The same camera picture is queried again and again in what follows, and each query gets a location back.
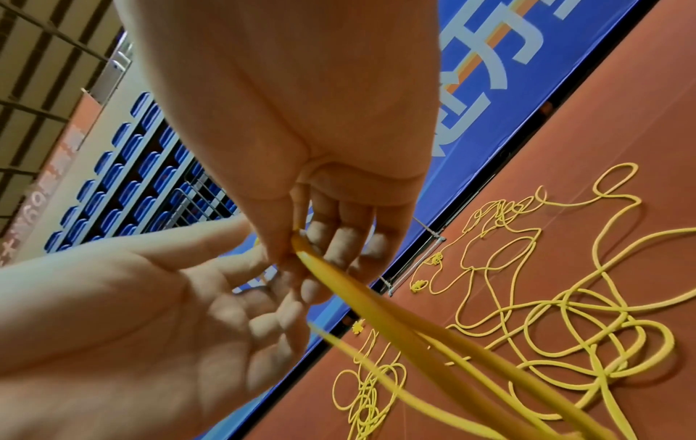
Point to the person's left hand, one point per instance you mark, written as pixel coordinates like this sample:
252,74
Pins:
131,344

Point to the person's right hand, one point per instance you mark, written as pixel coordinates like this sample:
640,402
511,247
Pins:
305,103

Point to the metal rack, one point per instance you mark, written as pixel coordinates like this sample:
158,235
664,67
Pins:
413,259

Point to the rows of blue seats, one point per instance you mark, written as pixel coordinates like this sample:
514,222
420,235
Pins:
141,180

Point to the blue banner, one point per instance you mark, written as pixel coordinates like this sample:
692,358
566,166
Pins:
479,146

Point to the red banner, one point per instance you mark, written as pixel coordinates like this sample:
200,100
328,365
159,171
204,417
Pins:
49,180

